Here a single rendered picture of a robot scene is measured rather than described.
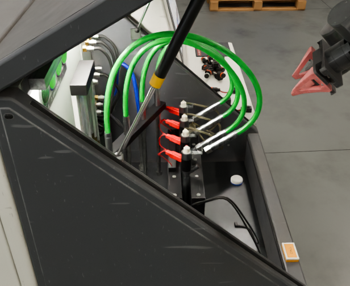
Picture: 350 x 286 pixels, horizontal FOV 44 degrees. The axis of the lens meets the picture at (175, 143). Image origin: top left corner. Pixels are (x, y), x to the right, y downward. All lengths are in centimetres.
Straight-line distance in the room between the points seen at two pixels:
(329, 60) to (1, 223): 72
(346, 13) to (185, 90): 64
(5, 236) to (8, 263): 7
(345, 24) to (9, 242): 75
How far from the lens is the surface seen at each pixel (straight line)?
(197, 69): 185
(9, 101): 70
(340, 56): 97
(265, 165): 136
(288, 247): 111
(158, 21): 135
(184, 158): 114
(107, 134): 111
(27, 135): 73
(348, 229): 264
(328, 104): 378
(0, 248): 92
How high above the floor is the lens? 176
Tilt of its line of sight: 35 degrees down
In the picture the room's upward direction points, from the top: straight up
